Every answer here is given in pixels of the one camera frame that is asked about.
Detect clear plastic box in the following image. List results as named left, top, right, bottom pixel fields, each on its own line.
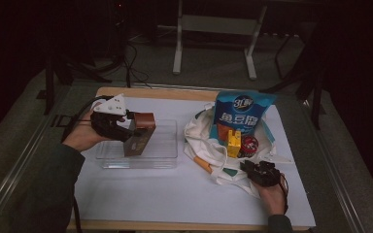
left=95, top=118, right=179, bottom=170

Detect white patterned tote bag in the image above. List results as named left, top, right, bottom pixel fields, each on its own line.
left=183, top=101, right=294, bottom=199

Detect black metal stand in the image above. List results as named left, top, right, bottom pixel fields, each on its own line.
left=260, top=18, right=326, bottom=130
left=43, top=48, right=113, bottom=116

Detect brown rectangular box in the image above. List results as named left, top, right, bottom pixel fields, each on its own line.
left=122, top=112, right=157, bottom=158

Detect person's right hand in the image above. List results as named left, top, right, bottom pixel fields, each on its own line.
left=255, top=176, right=288, bottom=216

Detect person's left hand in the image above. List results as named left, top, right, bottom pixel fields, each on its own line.
left=61, top=102, right=111, bottom=153

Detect red-lidded jar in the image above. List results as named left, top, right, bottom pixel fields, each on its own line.
left=238, top=135, right=260, bottom=159

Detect white table mat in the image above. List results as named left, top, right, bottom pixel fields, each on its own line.
left=74, top=95, right=317, bottom=227

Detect yellow drink carton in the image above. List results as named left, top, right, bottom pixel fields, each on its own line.
left=226, top=129, right=242, bottom=159

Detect metal floor rail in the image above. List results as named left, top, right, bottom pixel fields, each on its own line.
left=304, top=100, right=367, bottom=233
left=0, top=86, right=62, bottom=233

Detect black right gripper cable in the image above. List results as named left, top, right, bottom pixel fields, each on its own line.
left=280, top=174, right=289, bottom=215

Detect white metal table frame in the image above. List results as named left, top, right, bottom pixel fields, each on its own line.
left=173, top=0, right=268, bottom=81

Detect black floor bracket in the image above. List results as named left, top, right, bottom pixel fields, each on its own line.
left=51, top=115, right=75, bottom=128

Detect black floor cables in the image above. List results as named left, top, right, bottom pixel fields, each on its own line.
left=122, top=42, right=153, bottom=89

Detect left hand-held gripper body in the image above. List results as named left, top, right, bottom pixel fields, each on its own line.
left=90, top=93, right=135, bottom=143

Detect blue snack bag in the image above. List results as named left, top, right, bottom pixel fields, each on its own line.
left=212, top=90, right=277, bottom=147

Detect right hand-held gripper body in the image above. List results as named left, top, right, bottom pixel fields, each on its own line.
left=249, top=154, right=294, bottom=188

